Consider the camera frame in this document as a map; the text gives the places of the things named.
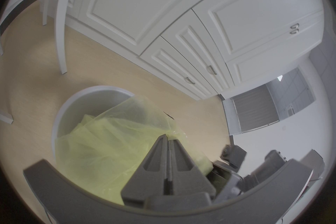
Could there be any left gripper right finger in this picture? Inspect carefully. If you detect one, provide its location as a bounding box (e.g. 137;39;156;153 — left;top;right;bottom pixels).
168;139;216;197

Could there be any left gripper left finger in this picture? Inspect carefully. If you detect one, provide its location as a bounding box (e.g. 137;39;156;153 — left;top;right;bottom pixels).
120;134;168;206

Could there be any yellow plastic bag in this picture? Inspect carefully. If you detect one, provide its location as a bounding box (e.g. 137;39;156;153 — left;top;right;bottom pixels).
55;95;213;205

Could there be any white trash bin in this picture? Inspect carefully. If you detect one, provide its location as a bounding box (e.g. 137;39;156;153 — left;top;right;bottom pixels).
51;86;168;166

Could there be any grey ribbed door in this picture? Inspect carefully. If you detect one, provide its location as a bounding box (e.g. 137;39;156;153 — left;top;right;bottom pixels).
222;84;280;136

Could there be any dark grey white-legged chair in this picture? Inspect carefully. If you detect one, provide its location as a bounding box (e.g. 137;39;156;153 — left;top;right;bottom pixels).
0;0;71;124

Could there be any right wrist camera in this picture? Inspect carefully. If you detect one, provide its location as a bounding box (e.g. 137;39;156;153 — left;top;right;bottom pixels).
221;145;248;173

